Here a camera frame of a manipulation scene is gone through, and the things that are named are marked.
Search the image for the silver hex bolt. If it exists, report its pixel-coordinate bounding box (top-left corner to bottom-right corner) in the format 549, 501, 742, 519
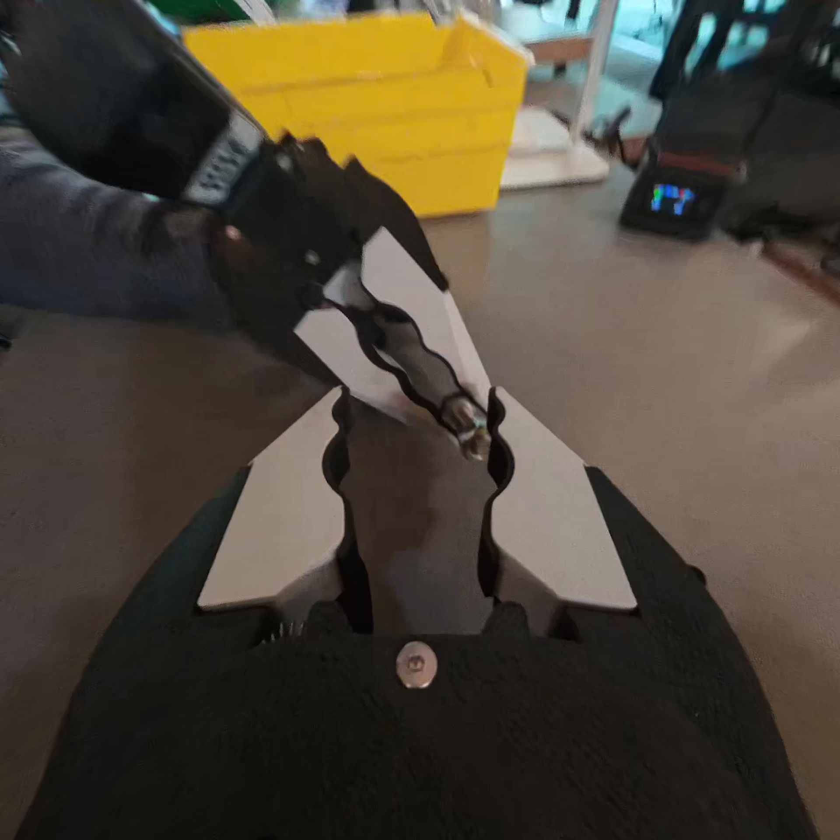
441, 394, 493, 462

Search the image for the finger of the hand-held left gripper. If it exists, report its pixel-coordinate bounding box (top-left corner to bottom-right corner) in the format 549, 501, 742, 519
325, 226, 494, 421
292, 302, 460, 434

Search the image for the person's left forearm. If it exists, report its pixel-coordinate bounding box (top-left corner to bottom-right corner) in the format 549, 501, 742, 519
0, 141, 231, 324

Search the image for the black display device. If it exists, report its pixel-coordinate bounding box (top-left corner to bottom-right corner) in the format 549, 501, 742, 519
620, 150, 748, 244

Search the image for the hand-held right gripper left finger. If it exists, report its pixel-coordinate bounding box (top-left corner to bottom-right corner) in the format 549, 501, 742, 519
197, 386, 374, 634

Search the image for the wooden clipboard stand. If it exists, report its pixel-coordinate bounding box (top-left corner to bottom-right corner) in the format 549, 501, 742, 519
500, 0, 621, 193

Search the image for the yellow plastic bin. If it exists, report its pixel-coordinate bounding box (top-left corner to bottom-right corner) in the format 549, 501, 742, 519
182, 12, 531, 219

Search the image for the black box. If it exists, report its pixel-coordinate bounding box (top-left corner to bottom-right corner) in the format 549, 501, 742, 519
718, 79, 840, 245

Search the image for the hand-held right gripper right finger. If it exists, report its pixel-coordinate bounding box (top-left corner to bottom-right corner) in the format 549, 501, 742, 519
478, 386, 639, 636

